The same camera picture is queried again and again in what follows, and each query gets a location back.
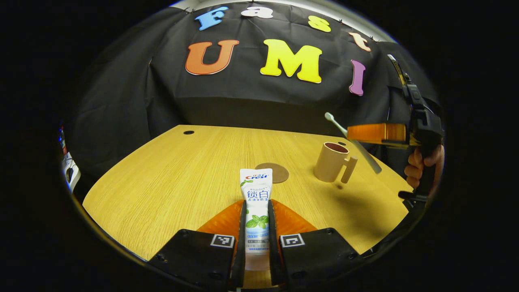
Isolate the black backdrop cloth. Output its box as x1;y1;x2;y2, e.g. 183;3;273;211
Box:
65;2;442;191

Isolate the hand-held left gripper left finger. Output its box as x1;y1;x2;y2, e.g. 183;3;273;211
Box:
148;200;247;290

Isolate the white side desk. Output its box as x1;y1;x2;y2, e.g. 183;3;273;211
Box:
61;152;81;193

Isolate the white toothpaste tube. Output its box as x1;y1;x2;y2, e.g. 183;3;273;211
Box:
240;168;273;271

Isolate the round brown coaster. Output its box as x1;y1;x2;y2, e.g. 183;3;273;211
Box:
255;163;290;184

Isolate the beige cup with handle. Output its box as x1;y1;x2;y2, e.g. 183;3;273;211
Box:
313;142;358;184

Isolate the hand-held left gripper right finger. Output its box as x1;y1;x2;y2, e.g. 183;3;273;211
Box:
268;199;361;288

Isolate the white toothbrush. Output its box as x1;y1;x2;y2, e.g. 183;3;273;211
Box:
324;112;382;174

